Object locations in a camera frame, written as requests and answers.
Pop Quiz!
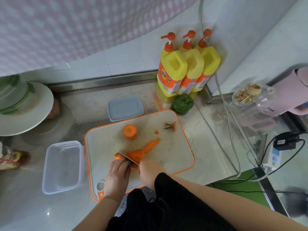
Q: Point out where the pink electric kettle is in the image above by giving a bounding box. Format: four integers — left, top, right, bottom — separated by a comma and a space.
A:
271, 67, 308, 116

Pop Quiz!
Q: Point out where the person's right forearm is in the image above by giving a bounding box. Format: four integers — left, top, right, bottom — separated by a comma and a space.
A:
168, 175, 308, 231

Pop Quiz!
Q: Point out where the cut carrot half piece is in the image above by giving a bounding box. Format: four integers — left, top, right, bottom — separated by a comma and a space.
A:
126, 149, 145, 164

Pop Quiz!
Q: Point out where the black power adapter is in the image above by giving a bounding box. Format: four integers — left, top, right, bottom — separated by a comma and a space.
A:
273, 132, 301, 151

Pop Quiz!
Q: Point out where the white cutting board orange rim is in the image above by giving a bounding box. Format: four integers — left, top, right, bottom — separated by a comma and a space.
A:
84, 110, 195, 202

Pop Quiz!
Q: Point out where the glass jar with green band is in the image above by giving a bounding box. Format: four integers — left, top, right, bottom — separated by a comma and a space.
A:
0, 74, 36, 115

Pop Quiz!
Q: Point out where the person's left forearm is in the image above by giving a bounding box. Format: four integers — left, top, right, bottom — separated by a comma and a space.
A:
72, 196, 121, 231

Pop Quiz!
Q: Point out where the kitchen knife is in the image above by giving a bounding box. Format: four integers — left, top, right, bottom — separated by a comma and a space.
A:
119, 151, 141, 167

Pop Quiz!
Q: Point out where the person's left hand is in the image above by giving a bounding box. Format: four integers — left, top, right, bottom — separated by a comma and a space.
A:
103, 158, 132, 203

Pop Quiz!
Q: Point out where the grey hose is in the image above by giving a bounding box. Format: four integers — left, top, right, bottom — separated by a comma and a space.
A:
198, 0, 242, 180

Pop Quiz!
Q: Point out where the yellow detergent bottle orange pump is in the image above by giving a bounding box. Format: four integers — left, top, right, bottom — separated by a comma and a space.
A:
177, 30, 205, 95
192, 29, 221, 93
157, 32, 188, 98

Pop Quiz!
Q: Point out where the green bell pepper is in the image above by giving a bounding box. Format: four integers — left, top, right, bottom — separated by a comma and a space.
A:
171, 93, 194, 114

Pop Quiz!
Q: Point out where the thick round carrot chunk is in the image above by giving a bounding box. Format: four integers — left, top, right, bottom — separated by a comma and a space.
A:
123, 124, 138, 141

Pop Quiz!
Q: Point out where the white power strip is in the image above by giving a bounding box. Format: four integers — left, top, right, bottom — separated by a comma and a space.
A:
262, 139, 282, 171

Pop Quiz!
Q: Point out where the white round plate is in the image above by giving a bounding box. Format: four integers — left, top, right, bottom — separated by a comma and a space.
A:
0, 81, 54, 137

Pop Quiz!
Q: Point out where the carrot piece being sliced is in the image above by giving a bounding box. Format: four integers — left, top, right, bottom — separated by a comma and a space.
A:
114, 152, 139, 171

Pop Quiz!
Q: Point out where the black cable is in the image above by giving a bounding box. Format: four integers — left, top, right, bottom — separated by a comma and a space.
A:
212, 132, 306, 186

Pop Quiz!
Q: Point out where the person's black clothing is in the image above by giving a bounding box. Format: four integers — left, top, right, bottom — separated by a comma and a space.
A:
106, 173, 237, 231

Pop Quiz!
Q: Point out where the tapered carrot tip piece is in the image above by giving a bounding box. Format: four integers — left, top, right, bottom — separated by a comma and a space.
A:
144, 138, 161, 153

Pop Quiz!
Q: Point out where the brown sauce bottle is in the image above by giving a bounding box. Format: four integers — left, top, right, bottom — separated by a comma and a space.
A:
0, 142, 31, 171

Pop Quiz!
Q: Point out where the clear jar with gold clips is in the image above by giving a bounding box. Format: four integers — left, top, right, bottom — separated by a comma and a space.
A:
229, 83, 276, 119

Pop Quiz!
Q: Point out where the carrot top with stem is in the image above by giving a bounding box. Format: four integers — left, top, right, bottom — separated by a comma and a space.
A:
164, 121, 177, 132

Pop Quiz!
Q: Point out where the clear plastic container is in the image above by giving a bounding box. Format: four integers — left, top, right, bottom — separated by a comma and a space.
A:
42, 141, 85, 195

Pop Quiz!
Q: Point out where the grey plastic container lid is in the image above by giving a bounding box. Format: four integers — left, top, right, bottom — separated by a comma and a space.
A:
107, 97, 144, 122

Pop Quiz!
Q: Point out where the person's right hand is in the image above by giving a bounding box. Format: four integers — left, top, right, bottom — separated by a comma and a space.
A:
139, 159, 167, 191

